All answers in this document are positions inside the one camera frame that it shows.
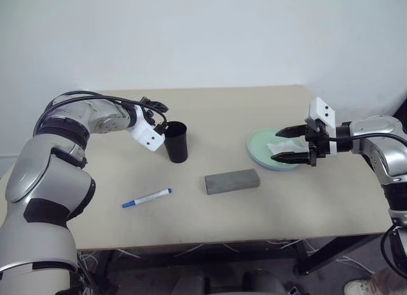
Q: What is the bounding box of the grey glasses case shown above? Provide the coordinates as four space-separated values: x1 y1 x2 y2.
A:
203 168 261 197

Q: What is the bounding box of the white sneaker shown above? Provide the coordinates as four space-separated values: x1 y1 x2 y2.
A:
343 278 376 295

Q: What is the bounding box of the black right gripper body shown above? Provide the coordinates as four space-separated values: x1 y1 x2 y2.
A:
303 124 330 168

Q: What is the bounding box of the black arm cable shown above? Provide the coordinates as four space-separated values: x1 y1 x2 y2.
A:
326 132 407 277
34 90 170 134

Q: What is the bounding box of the black plastic cup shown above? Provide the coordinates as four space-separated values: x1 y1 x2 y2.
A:
163 121 189 164

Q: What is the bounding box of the light blue plate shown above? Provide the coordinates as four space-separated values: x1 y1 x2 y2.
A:
248 147 301 172

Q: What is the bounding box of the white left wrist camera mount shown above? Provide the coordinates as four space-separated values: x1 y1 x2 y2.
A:
131 104 165 152

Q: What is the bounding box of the black metal table frame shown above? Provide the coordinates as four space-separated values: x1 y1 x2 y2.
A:
76 233 395 295

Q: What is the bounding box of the light green plate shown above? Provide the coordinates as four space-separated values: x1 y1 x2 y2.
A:
247 126 307 169

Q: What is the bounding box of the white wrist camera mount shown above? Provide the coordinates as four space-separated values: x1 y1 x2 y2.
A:
304 97 338 156
131 104 165 152

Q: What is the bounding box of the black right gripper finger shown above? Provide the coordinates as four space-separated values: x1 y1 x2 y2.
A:
275 125 308 139
270 151 311 165

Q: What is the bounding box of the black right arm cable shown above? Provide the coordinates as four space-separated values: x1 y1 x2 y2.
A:
326 132 407 277

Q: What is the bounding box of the blue and white pen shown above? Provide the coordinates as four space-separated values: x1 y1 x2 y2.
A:
121 188 174 209

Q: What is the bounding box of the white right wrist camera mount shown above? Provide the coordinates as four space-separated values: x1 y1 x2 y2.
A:
304 97 338 156

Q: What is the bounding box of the dark purple panel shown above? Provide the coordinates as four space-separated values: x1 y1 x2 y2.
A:
392 99 407 134

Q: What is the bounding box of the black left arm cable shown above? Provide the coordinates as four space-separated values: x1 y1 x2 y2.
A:
34 90 170 134

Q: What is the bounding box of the brown trouser leg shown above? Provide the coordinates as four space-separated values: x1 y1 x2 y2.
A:
368 265 407 295

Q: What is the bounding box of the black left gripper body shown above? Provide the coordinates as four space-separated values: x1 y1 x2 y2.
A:
142 106 160 128

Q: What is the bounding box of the white lens cloth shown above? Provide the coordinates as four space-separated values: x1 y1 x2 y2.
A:
266 140 303 153

